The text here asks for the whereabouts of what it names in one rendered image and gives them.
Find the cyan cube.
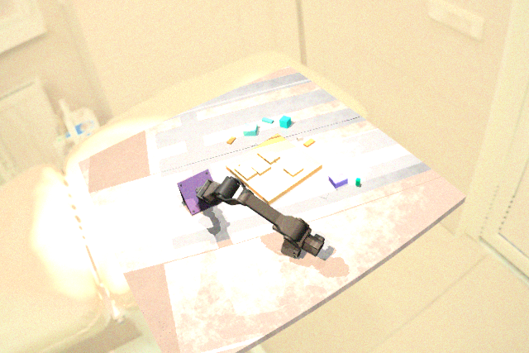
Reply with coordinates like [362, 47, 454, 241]
[279, 115, 292, 129]

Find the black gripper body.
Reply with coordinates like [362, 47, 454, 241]
[272, 225, 325, 241]

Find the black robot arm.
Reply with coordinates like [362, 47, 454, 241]
[195, 176, 325, 258]

